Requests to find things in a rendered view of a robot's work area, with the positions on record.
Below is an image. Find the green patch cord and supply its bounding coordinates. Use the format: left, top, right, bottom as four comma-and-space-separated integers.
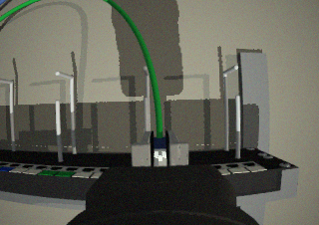
0, 0, 162, 138

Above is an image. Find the white and dark blue cable plug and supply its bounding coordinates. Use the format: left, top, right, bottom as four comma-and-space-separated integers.
154, 136, 166, 166

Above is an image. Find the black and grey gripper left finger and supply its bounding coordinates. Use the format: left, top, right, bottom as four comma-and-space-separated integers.
131, 131, 155, 166

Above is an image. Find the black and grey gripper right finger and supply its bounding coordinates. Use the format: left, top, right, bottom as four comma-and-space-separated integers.
165, 130, 188, 166

